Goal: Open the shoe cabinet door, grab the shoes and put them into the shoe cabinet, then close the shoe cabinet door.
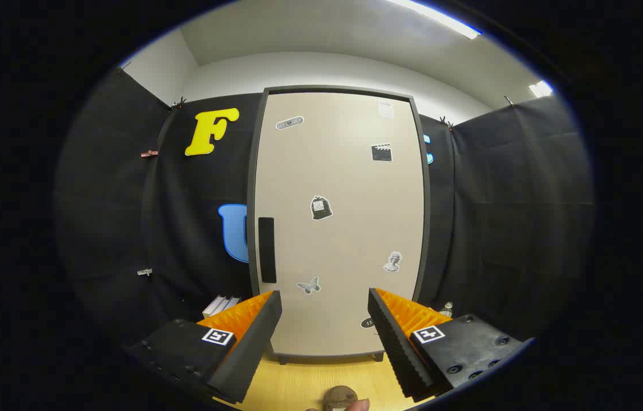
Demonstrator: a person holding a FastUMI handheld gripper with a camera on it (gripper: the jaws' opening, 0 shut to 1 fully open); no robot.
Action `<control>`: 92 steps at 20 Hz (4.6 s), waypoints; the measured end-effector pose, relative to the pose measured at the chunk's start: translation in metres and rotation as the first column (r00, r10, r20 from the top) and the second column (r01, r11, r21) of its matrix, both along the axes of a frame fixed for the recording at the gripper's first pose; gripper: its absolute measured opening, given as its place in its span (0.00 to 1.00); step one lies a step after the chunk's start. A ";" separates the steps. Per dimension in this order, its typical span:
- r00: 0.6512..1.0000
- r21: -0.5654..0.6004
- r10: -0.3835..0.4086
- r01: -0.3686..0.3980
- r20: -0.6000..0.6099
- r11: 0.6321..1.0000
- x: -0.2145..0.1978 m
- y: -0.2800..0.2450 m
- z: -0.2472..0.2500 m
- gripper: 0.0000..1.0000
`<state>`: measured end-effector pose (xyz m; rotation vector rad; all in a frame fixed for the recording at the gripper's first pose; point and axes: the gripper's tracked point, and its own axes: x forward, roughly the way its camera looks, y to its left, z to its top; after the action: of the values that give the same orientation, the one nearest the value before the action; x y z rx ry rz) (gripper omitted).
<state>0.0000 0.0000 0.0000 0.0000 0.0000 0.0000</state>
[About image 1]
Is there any brown fuzzy shoe with bow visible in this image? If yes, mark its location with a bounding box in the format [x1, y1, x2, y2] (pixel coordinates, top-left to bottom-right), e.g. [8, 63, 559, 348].
[324, 386, 359, 411]

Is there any black backdrop cloth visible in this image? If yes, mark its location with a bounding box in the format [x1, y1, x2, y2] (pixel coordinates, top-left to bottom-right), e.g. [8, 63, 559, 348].
[53, 68, 596, 366]

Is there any beige shoe cabinet door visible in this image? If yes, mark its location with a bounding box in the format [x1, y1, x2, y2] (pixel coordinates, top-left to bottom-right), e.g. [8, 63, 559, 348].
[254, 92, 426, 357]

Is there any long ceiling light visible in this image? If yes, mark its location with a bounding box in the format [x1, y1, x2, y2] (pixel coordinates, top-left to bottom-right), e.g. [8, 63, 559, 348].
[384, 0, 482, 39]

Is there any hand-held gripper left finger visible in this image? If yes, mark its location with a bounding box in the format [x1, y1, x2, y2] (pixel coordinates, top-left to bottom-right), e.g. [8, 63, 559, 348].
[124, 290, 283, 406]

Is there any dark grey shoe cabinet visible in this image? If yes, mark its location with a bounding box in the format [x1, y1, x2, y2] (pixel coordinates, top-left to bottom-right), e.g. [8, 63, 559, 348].
[246, 86, 431, 366]

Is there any white cover book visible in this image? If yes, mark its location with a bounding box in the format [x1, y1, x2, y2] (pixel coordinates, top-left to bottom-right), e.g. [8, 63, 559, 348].
[203, 295, 228, 319]

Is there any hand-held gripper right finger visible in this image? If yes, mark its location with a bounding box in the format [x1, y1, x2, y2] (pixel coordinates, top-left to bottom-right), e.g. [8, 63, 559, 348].
[367, 288, 534, 402]

